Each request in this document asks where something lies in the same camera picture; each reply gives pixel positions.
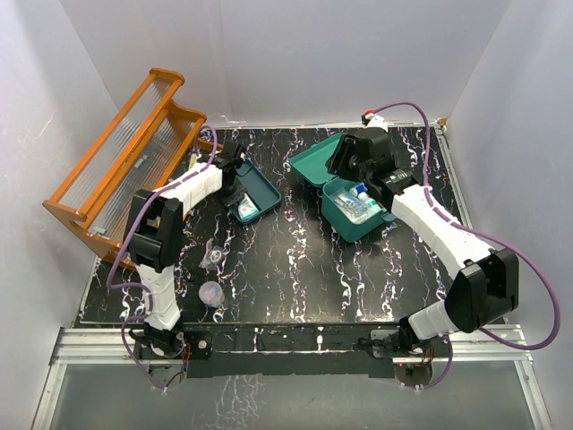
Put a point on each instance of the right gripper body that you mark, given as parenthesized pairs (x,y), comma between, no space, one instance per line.
(360,168)

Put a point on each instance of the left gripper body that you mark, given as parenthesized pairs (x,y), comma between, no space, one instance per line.
(237,188)

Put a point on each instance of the orange wooden shelf rack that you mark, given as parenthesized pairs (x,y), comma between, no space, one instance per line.
(141,148)

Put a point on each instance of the clear bag blue bandages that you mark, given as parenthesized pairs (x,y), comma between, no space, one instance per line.
(355,210)

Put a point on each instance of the clear plastic cup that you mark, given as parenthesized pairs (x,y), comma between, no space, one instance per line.
(211,294)

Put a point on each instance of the green medicine box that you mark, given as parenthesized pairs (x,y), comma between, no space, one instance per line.
(310,165)

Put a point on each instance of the small clear bag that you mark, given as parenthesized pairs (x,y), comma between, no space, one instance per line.
(212,256)

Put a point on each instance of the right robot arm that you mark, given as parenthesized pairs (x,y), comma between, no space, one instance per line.
(484,280)

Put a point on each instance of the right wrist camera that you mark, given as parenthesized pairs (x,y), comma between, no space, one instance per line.
(372,119)

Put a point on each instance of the white small box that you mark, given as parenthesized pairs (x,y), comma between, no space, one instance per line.
(193,160)

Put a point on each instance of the white green-label bottle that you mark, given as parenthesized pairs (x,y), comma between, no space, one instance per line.
(373,205)

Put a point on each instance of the blue divided tray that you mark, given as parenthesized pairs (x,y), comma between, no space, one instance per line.
(265,195)

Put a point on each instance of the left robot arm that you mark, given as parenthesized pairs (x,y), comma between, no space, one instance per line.
(156,236)

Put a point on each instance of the white blue tube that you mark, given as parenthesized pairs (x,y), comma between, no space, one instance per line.
(359,191)

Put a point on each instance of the teal white wipe packet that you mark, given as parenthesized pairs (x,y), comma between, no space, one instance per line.
(247,209)

